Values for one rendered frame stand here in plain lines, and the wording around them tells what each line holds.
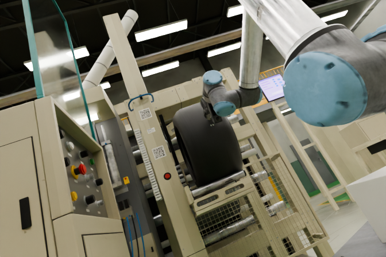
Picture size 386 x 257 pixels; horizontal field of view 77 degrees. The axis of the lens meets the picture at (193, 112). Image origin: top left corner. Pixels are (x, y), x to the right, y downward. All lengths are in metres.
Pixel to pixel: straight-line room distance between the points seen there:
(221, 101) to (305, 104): 0.58
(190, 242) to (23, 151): 1.00
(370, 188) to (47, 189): 0.74
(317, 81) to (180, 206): 1.18
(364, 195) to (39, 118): 0.84
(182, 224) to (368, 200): 1.10
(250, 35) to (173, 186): 0.96
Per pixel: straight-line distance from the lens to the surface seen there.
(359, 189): 0.58
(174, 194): 1.52
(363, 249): 0.60
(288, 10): 0.63
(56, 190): 0.77
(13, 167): 0.84
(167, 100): 2.01
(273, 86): 5.60
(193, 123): 1.42
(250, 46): 1.04
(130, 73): 1.87
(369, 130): 5.73
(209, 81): 1.11
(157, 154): 1.57
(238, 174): 1.49
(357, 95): 0.49
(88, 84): 2.25
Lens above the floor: 0.76
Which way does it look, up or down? 23 degrees up
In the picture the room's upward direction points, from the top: 24 degrees counter-clockwise
